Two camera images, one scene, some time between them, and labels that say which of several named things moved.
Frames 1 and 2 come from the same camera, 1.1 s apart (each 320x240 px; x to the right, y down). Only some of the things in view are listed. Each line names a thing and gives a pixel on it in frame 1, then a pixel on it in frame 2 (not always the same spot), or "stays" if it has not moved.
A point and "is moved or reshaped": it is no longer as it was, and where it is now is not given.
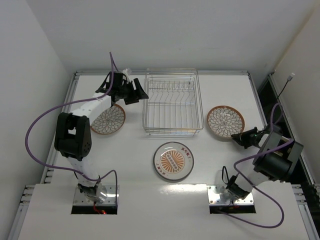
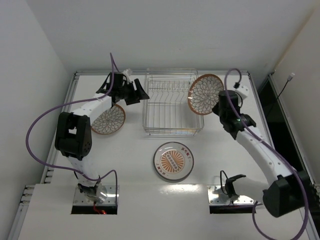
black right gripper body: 250,137 to 218,107
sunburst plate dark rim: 173,161 stays
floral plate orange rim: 109,121 stays
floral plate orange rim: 224,121 is moved or reshaped
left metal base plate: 80,199 stays
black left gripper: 132,91 stays
